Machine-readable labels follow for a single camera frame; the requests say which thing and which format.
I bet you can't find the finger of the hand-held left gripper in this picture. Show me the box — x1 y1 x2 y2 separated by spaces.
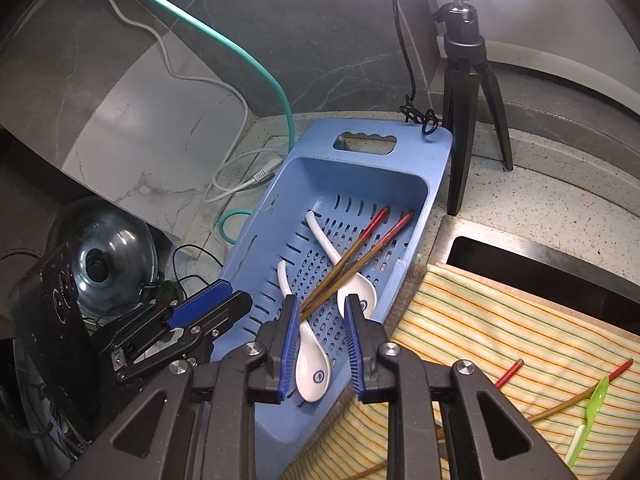
99 280 254 348
111 326 217 386

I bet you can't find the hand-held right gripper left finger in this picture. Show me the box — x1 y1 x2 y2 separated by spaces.
75 295 301 480

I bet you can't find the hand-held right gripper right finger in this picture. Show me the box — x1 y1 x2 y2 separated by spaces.
342 294 573 480

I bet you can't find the white ceramic spoon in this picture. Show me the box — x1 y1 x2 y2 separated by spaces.
276 260 332 404
305 211 377 320

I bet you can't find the red wooden chopstick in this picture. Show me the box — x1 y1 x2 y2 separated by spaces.
299 211 415 321
494 358 525 388
527 358 635 422
299 206 391 313

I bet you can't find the blue perforated plastic basket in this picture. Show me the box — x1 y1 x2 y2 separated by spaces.
209 119 454 480

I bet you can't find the lime green plastic spoon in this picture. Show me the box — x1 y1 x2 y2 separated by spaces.
564 375 611 470

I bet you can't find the glass pot lid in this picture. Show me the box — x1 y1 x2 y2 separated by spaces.
47 196 162 318

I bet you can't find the yellow striped cloth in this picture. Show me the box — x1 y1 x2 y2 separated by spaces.
280 262 640 480

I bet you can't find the steel sink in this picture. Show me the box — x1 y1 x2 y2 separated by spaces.
437 215 640 331

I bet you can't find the black tripod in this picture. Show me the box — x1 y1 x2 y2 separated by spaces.
434 0 515 217

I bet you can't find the white cable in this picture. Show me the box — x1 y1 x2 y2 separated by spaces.
87 0 283 204

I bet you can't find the teal cable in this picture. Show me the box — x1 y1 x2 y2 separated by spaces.
90 0 293 246

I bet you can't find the black cable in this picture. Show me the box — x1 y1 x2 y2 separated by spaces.
390 0 441 136

